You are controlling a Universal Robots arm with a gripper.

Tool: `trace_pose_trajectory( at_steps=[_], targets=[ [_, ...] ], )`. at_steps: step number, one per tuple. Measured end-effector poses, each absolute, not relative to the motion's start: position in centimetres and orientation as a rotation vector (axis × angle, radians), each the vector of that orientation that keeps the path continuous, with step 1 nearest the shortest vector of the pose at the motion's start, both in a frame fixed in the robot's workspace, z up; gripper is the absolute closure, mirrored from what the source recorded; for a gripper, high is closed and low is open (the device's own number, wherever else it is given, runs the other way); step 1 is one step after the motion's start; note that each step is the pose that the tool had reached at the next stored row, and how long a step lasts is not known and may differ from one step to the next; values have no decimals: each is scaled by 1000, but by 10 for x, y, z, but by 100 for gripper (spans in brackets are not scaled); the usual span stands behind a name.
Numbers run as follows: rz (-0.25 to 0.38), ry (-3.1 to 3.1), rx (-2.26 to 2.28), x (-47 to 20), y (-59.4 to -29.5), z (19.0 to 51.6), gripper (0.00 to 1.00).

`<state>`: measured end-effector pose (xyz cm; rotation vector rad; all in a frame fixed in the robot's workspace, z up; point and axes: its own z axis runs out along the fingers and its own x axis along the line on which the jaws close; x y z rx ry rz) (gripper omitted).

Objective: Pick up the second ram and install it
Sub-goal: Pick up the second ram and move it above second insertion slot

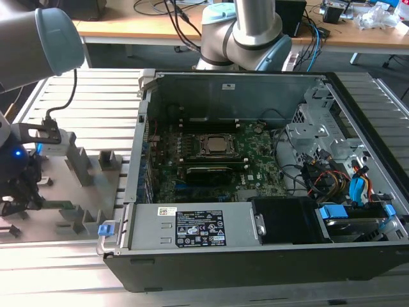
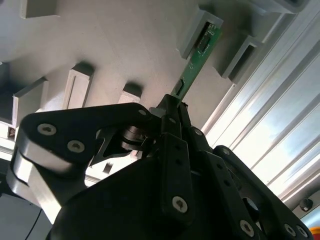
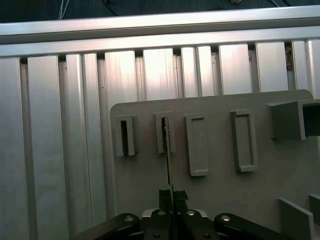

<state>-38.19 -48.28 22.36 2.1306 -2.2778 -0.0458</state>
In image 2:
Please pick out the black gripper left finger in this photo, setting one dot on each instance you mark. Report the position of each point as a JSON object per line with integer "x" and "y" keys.
{"x": 75, "y": 125}

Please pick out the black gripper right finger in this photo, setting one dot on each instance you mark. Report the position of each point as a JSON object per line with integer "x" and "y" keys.
{"x": 225, "y": 175}

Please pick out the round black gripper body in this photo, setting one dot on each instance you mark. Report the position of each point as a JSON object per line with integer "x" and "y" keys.
{"x": 112, "y": 212}

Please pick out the green RAM stick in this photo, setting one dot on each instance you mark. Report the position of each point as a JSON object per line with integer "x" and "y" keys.
{"x": 191, "y": 70}

